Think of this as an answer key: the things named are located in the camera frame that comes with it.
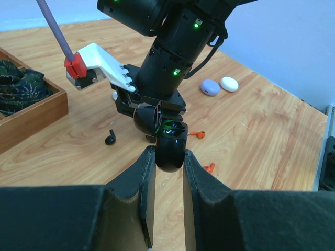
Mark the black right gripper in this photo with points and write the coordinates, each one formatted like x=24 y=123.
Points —
x=153 y=83

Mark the dark rolled necktie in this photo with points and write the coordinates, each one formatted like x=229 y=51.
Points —
x=21 y=88

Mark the white earbud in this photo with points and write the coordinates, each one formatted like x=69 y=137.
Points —
x=115 y=96

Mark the orange earbud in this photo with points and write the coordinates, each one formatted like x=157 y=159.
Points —
x=198 y=134
x=210 y=168

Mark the black earbud charging case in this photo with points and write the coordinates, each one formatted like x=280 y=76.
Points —
x=167 y=146

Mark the black earbud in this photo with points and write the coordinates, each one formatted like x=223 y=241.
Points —
x=111 y=139

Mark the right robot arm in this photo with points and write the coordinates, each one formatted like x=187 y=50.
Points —
x=181 y=30

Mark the aluminium corner frame post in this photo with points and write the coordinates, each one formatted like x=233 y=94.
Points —
x=324 y=176

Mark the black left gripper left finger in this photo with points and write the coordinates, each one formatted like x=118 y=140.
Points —
x=115 y=216

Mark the wooden compartment tray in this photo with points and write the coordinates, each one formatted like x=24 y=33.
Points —
x=31 y=120

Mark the white earbud charging case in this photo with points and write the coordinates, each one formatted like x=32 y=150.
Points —
x=229 y=84

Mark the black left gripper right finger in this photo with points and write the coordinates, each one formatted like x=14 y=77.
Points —
x=219 y=218

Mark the lilac earbud charging case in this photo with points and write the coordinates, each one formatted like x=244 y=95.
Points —
x=210 y=87

